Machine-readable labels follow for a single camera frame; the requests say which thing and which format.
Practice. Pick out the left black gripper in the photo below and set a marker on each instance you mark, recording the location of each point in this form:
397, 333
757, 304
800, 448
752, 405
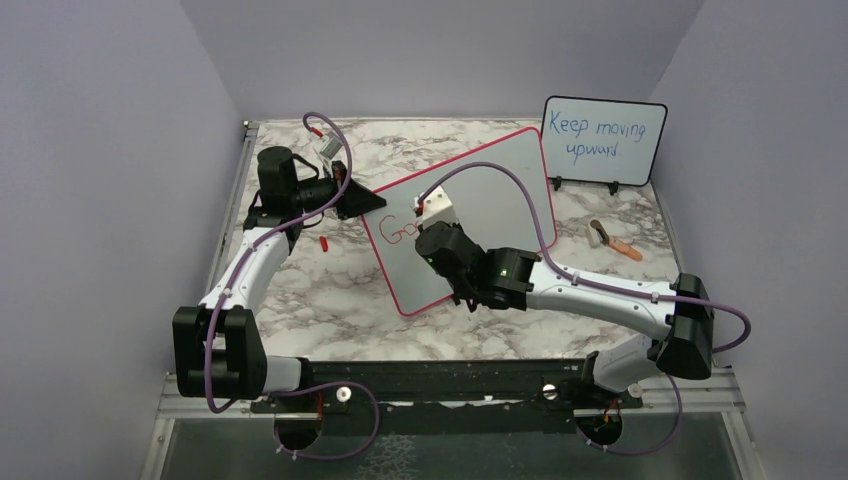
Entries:
357, 200

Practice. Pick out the red framed whiteboard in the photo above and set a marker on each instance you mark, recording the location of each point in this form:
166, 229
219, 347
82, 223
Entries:
489, 206

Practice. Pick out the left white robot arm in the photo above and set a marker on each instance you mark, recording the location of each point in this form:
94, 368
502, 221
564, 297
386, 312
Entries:
217, 346

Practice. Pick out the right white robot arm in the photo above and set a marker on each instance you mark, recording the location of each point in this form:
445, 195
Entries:
673, 320

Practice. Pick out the black framed whiteboard with writing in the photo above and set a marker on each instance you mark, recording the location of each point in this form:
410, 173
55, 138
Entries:
602, 141

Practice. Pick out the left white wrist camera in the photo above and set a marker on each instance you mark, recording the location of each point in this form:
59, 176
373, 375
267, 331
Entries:
328, 147

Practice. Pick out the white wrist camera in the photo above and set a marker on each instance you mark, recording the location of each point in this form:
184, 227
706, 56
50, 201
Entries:
435, 207
328, 147

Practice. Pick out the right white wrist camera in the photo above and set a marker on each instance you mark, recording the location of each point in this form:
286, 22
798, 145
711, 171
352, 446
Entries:
435, 207

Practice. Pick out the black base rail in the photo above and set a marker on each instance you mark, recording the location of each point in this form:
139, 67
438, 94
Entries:
445, 397

